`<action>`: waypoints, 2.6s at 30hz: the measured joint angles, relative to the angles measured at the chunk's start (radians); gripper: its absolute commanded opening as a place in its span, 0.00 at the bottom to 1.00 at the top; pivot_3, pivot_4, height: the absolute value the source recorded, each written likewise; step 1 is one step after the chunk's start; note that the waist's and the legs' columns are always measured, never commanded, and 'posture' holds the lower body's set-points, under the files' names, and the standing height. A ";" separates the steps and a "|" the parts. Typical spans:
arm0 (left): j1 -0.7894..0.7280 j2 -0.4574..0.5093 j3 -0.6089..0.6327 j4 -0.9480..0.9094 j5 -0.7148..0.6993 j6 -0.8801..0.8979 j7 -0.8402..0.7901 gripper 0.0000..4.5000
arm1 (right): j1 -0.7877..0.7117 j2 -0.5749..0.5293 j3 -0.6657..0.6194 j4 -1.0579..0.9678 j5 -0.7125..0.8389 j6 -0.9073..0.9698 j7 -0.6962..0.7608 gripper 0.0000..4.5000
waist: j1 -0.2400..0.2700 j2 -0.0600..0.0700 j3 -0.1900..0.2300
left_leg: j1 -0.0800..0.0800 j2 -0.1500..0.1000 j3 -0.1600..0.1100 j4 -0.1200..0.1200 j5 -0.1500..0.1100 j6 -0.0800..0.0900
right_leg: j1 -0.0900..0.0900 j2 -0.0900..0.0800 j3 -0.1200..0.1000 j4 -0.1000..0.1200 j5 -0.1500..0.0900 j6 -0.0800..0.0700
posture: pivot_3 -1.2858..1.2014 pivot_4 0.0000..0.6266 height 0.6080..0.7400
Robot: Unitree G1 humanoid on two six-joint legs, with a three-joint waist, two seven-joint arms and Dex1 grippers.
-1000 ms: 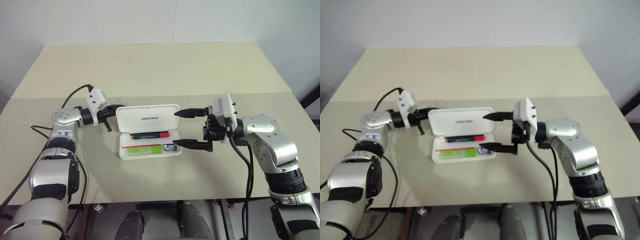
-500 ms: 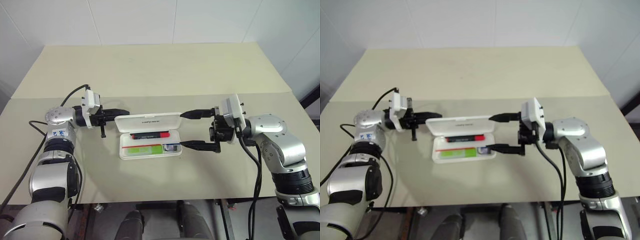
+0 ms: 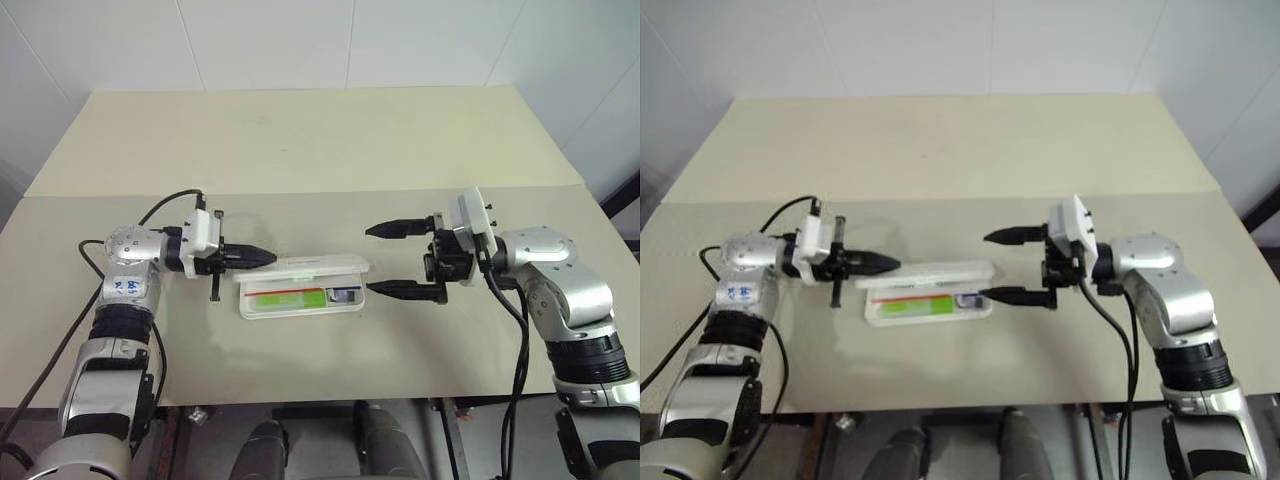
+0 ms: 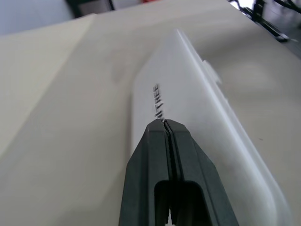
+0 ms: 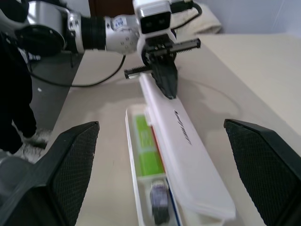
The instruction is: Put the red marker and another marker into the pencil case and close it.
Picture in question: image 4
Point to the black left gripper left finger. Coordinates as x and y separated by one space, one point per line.
145 176

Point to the white pen case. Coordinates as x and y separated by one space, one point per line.
200 106

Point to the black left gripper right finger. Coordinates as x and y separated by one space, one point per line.
200 176

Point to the black metal frame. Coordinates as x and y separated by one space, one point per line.
264 22

